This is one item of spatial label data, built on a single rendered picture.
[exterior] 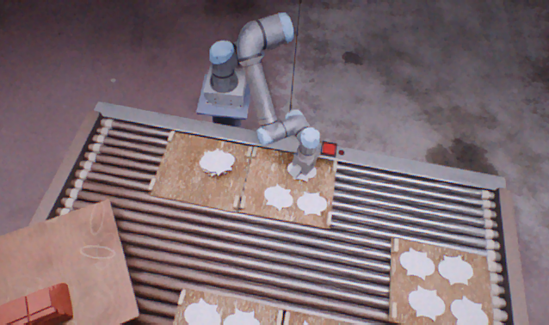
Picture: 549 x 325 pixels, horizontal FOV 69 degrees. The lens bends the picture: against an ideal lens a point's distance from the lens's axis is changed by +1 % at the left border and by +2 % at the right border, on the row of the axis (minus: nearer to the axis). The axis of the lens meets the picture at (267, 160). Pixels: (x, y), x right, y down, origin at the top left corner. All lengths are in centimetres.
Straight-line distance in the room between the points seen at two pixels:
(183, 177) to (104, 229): 41
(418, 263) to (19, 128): 293
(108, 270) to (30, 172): 175
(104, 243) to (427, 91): 286
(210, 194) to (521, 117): 284
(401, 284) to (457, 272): 25
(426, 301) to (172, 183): 119
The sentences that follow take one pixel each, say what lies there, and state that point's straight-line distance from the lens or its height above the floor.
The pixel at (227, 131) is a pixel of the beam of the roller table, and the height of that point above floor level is 92.
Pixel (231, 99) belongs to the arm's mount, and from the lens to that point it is 212.
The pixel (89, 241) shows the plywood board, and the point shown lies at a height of 104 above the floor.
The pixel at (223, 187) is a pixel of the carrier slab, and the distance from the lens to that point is 185.
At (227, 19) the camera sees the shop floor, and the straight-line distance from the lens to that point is 397.
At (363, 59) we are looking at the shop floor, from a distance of 377.
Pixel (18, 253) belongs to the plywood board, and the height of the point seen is 104.
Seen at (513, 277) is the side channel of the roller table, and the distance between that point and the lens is 203.
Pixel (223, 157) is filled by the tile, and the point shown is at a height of 100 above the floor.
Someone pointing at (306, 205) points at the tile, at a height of 95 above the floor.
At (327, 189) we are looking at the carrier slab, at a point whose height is 94.
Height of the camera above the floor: 260
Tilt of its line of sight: 60 degrees down
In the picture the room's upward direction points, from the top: 5 degrees clockwise
